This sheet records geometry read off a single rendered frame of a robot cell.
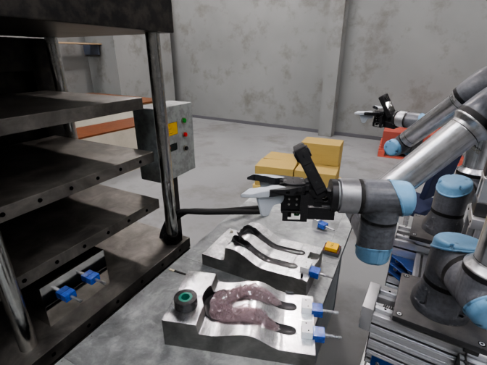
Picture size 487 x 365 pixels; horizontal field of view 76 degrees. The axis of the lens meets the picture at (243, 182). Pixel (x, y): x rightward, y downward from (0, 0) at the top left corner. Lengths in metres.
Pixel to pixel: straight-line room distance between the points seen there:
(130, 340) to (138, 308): 0.14
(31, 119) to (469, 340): 1.42
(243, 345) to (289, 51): 7.28
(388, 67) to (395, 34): 0.61
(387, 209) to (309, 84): 7.13
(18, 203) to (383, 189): 1.06
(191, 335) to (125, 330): 0.27
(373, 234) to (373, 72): 6.75
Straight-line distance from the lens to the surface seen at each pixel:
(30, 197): 1.23
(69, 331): 1.40
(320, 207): 0.68
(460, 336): 1.06
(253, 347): 1.13
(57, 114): 1.27
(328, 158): 4.15
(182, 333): 1.16
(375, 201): 0.68
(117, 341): 1.28
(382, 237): 0.72
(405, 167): 0.83
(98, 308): 1.45
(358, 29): 7.47
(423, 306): 1.06
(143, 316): 1.34
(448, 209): 1.45
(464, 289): 0.89
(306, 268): 1.33
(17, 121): 1.21
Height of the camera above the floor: 1.71
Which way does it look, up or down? 22 degrees down
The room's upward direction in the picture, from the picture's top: straight up
